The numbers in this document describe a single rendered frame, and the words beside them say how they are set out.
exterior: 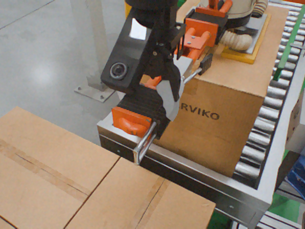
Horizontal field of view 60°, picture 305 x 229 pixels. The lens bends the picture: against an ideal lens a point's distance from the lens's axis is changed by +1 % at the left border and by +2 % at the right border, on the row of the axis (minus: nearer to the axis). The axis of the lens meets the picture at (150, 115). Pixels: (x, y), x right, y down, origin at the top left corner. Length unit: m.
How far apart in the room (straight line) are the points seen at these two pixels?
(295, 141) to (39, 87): 2.07
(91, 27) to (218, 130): 1.27
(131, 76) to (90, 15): 1.54
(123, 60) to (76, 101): 1.83
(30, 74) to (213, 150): 1.97
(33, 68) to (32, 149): 1.55
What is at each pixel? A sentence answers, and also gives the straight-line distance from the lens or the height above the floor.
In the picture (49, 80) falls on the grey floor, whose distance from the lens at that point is 2.46.
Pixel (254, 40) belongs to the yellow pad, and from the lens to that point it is 0.94.
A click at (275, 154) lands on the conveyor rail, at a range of 1.11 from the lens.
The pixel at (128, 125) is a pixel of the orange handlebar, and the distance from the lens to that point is 0.43.
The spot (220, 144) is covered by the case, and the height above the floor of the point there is 0.71.
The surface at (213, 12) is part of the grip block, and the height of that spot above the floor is 1.10.
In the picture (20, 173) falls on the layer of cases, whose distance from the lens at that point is 1.13.
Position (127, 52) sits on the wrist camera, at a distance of 0.35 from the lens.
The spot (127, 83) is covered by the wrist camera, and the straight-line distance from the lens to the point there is 0.33.
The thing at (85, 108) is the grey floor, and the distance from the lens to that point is 2.09.
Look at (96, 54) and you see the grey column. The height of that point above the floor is 0.37.
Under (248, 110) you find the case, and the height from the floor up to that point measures 0.89.
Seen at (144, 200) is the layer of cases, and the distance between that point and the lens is 0.96.
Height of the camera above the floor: 1.40
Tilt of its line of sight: 45 degrees down
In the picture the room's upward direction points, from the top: straight up
